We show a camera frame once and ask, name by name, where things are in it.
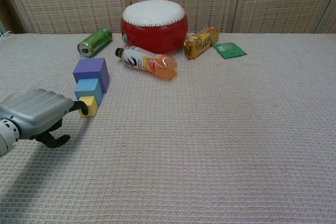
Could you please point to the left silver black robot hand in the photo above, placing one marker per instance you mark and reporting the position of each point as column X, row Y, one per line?
column 34, row 111

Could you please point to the medium blue foam cube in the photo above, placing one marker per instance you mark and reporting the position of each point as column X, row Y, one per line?
column 88, row 90

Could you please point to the small yellow foam cube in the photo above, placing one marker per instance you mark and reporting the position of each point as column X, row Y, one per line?
column 92, row 107

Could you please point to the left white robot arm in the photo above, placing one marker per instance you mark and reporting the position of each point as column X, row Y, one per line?
column 6, row 140

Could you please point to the large purple foam cube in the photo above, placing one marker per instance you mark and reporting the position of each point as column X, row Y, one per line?
column 90, row 68

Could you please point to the green drink can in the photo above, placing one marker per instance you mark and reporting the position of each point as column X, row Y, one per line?
column 95, row 41

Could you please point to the brown wooden board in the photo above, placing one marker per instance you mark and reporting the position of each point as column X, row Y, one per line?
column 8, row 11

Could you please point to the woven folding screen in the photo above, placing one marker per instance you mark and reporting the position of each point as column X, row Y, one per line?
column 78, row 1

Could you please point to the orange drink plastic bottle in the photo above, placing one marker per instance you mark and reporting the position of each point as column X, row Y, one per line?
column 147, row 62

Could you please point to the red drum white top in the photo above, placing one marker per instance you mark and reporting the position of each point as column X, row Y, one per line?
column 155, row 32

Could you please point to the beige woven tablecloth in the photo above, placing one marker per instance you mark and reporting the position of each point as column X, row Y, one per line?
column 210, row 142

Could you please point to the yellow biscuit pack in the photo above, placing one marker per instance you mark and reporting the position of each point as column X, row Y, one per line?
column 200, row 43

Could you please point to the green sachet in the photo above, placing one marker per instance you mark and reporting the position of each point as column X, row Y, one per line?
column 229, row 50

